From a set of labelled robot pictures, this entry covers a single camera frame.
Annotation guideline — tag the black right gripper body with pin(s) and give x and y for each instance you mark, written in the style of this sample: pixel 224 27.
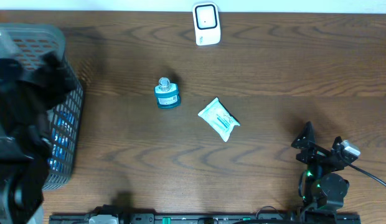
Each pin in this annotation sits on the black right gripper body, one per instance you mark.
pixel 313 157

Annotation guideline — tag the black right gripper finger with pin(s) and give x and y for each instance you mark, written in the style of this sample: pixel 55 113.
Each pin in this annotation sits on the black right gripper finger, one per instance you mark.
pixel 305 137
pixel 337 146

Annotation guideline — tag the teal wet wipes pack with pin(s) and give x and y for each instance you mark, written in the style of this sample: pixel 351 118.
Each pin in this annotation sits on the teal wet wipes pack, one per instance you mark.
pixel 216 115

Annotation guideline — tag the blue mouthwash bottle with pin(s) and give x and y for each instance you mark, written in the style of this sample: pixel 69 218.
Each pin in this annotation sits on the blue mouthwash bottle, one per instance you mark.
pixel 167 94

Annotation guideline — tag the blue Oreo cookie pack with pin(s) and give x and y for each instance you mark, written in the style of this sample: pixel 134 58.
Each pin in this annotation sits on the blue Oreo cookie pack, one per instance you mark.
pixel 63 140

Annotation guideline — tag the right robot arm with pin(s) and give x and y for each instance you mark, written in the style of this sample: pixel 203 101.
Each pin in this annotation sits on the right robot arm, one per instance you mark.
pixel 320 187

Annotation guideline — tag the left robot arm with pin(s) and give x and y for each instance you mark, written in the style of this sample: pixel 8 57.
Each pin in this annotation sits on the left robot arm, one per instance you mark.
pixel 41 101

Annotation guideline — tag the grey plastic mesh basket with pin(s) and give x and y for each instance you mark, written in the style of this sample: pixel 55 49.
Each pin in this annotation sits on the grey plastic mesh basket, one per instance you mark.
pixel 26 43

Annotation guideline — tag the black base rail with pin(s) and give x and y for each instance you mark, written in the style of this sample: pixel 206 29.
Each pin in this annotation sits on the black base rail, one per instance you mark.
pixel 149 218

